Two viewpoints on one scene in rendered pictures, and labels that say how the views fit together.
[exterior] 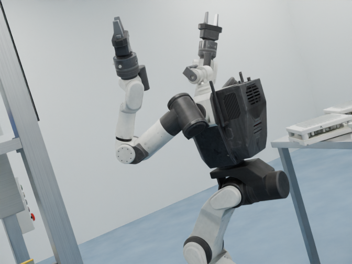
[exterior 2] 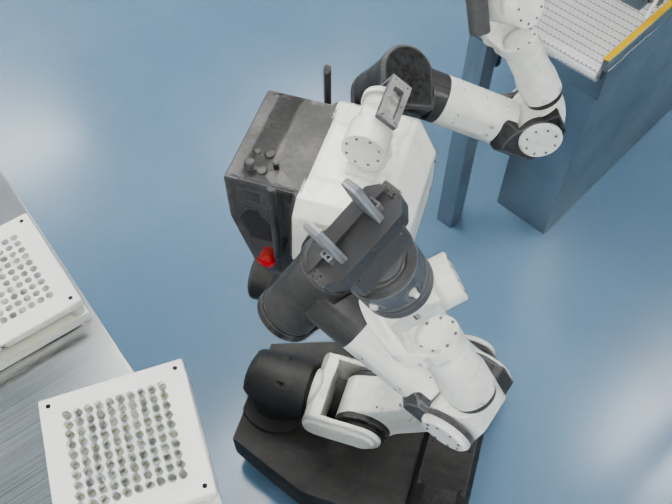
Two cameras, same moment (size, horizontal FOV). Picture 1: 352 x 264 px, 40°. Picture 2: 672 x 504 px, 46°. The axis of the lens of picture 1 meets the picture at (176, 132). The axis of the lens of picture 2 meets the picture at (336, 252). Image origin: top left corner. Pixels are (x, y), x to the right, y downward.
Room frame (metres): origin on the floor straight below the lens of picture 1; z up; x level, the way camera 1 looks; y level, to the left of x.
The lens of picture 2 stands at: (2.75, -0.46, 2.16)
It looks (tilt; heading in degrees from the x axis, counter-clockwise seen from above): 56 degrees down; 163
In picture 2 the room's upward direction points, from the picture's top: straight up
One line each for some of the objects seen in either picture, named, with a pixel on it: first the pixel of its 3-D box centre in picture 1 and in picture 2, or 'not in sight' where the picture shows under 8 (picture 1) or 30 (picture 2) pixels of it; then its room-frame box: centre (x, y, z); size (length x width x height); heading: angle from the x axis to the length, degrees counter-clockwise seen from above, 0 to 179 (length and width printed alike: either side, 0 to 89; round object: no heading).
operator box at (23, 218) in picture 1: (16, 204); not in sight; (2.26, 0.83, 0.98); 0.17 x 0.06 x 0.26; 28
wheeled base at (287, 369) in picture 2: not in sight; (361, 418); (2.00, -0.15, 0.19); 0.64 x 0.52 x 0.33; 55
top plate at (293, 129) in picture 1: (318, 123); (125, 447); (2.22, -0.65, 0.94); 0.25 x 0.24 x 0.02; 2
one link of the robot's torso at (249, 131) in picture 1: (226, 121); (334, 203); (1.96, -0.21, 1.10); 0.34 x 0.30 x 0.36; 145
